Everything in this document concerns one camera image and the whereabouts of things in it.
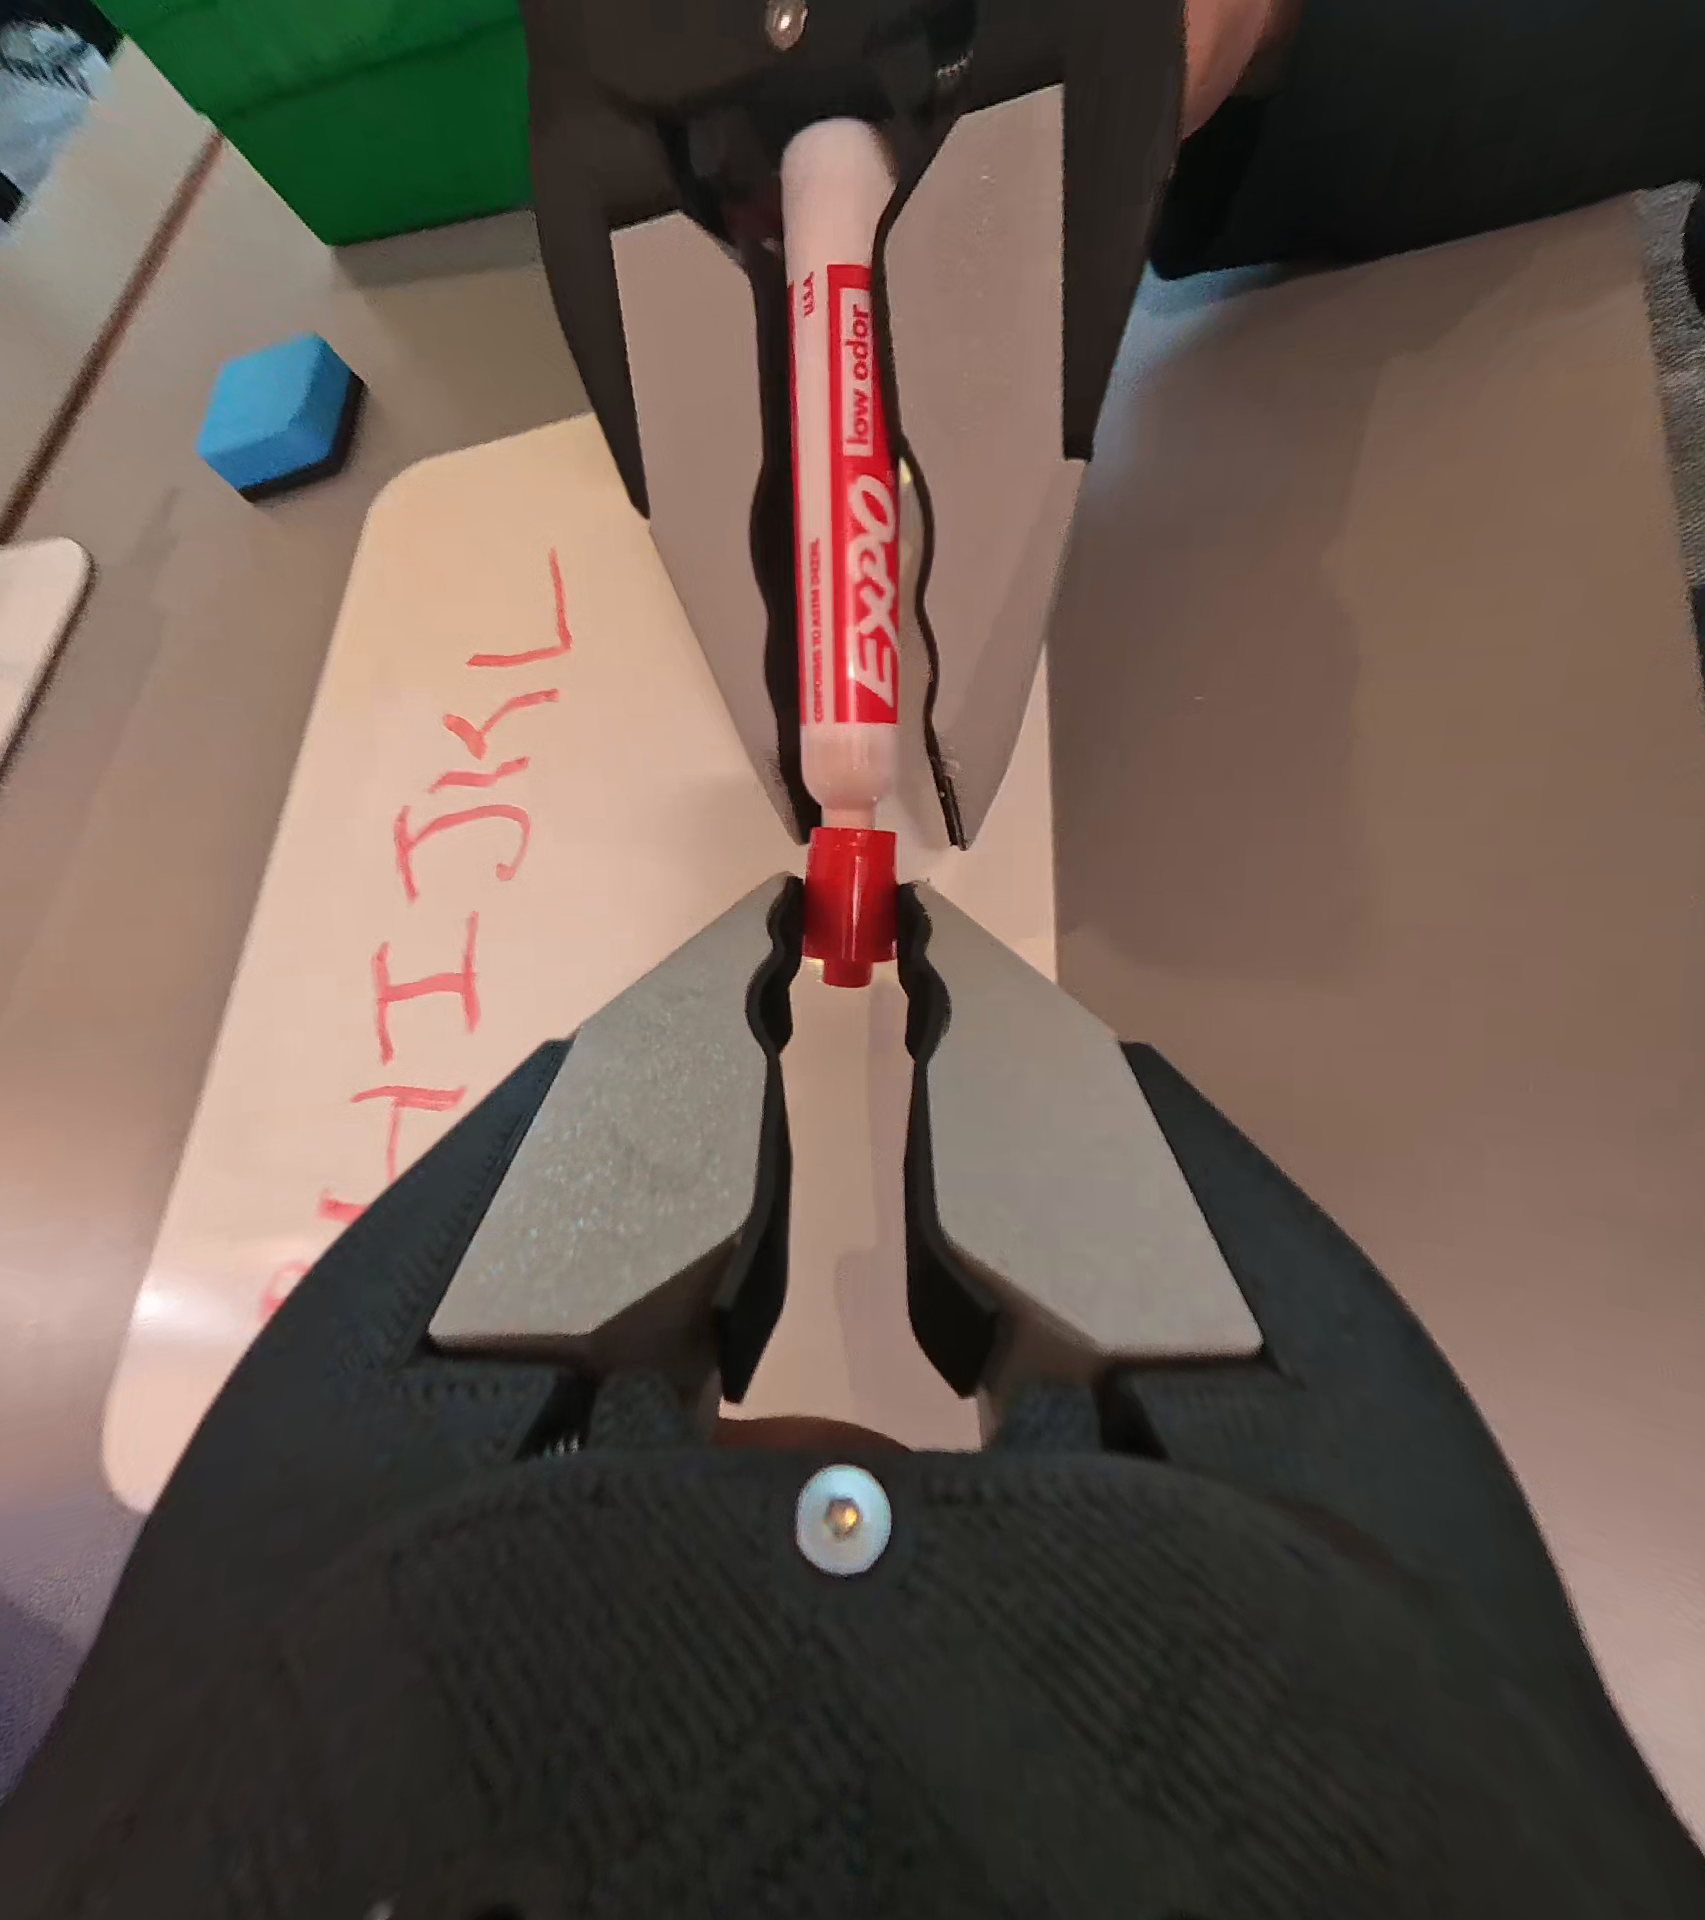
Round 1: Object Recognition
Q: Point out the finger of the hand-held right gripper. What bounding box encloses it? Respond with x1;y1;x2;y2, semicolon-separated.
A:
874;82;1095;851
613;209;813;842

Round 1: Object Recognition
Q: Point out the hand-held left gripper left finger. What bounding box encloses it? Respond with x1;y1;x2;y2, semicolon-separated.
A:
427;874;801;1404

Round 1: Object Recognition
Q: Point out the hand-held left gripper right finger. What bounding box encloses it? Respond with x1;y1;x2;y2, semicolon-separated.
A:
894;875;1267;1399

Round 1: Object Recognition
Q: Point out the red and white marker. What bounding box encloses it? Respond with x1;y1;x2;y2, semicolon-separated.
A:
776;116;908;833

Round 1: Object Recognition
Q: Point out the green plastic bin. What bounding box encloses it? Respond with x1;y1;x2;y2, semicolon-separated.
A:
94;0;543;250

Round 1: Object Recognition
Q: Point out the white whiteboard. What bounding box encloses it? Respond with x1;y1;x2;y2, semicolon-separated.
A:
102;411;1064;1509

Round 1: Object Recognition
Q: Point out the red marker cap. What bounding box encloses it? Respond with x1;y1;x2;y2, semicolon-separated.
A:
802;824;896;990

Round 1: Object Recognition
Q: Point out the blue whiteboard eraser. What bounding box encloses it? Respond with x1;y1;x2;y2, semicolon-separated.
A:
196;332;369;504

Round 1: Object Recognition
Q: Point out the person's right forearm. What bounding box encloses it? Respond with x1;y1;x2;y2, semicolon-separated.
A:
1148;0;1705;282

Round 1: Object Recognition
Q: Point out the person's right hand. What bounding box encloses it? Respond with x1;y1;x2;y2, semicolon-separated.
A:
1179;0;1306;140

